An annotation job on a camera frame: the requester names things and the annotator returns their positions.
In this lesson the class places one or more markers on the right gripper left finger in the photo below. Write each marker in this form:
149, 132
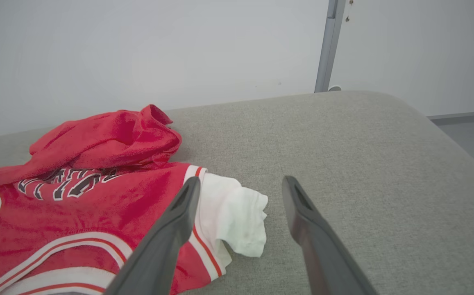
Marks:
159, 254

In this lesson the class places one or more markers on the red and white basketball jersey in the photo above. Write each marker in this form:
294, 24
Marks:
97, 205

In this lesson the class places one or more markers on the grey metal wall post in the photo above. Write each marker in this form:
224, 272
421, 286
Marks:
327, 49

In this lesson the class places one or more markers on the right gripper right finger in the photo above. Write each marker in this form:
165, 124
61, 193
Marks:
323, 254

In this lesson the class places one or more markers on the grey metal post bracket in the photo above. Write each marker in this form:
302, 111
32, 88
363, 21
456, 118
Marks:
335, 88

